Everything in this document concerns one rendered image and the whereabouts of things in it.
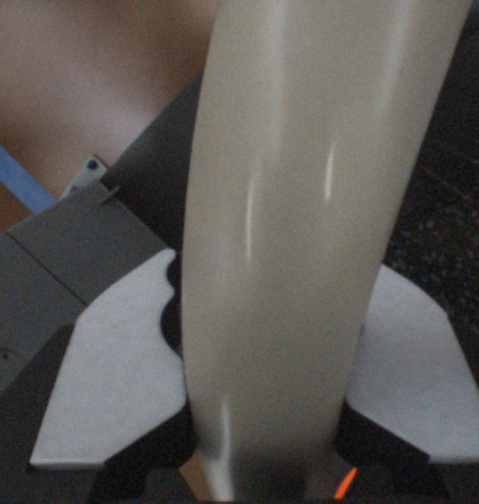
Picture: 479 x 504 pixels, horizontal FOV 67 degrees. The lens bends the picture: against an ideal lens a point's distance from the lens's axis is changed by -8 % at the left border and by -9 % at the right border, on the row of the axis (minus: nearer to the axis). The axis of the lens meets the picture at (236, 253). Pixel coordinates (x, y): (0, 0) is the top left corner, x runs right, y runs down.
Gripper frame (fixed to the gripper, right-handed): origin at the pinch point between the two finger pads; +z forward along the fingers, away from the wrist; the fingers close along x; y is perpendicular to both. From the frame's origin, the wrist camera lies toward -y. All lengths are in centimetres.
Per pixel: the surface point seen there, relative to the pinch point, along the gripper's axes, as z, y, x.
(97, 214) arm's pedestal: 81, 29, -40
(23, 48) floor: 100, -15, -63
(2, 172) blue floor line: 99, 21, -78
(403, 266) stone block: 25.0, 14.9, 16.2
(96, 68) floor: 97, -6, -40
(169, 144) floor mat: 92, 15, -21
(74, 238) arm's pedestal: 66, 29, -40
